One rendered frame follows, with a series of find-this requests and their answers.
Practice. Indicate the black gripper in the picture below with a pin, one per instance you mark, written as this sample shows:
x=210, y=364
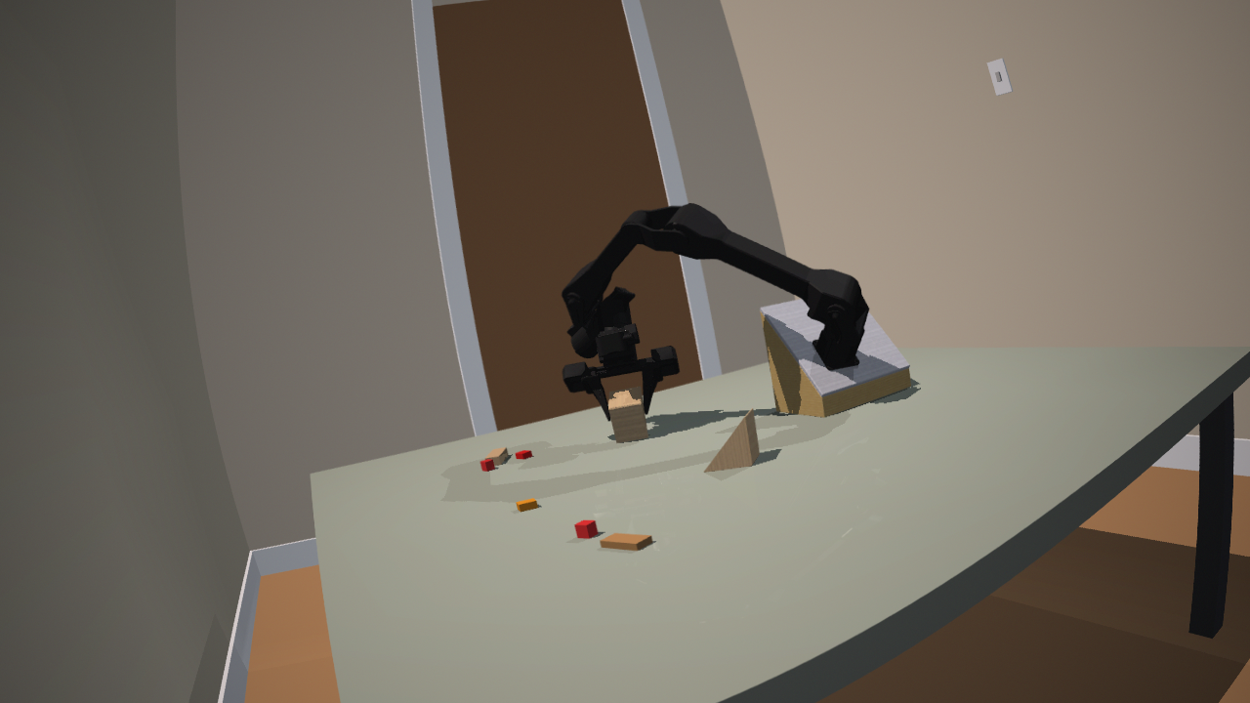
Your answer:
x=663, y=362

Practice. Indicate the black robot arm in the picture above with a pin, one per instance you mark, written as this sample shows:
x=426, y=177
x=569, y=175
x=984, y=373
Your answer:
x=692, y=231

